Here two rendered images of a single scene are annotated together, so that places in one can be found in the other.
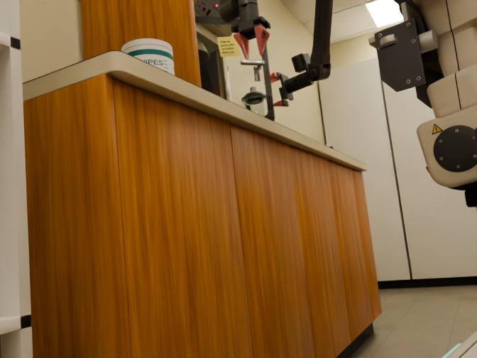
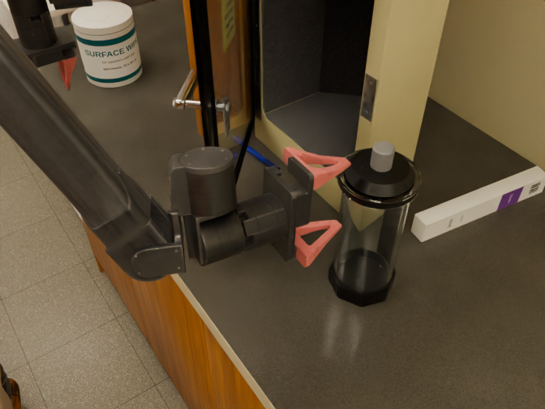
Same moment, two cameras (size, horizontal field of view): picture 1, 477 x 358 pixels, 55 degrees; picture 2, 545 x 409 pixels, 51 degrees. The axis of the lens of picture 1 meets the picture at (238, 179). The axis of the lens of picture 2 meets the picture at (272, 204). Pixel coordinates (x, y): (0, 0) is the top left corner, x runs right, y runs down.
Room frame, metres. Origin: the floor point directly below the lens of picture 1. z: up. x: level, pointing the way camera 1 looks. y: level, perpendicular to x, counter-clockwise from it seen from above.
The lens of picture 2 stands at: (2.00, -0.66, 1.65)
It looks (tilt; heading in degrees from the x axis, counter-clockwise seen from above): 44 degrees down; 118
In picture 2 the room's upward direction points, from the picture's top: straight up
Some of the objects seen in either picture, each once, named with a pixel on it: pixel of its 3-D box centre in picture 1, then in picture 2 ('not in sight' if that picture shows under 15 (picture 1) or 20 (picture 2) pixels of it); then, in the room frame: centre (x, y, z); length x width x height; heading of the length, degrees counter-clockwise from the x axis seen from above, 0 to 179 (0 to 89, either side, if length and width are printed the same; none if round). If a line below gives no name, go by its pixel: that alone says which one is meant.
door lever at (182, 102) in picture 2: (251, 64); (199, 90); (1.58, -0.09, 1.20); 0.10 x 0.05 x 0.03; 109
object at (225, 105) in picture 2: not in sight; (223, 117); (1.63, -0.11, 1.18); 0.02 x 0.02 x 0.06; 19
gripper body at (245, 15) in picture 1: (249, 19); (36, 31); (1.26, -0.08, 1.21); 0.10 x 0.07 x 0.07; 63
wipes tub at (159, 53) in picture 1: (149, 76); (108, 44); (1.12, 0.20, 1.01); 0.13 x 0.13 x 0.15
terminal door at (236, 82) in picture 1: (230, 69); (230, 71); (1.58, -0.01, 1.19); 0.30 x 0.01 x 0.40; 109
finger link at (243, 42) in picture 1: (249, 43); (53, 67); (1.26, -0.07, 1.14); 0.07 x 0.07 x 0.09; 63
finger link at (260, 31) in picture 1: (255, 41); not in sight; (1.25, -0.09, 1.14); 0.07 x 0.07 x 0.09; 63
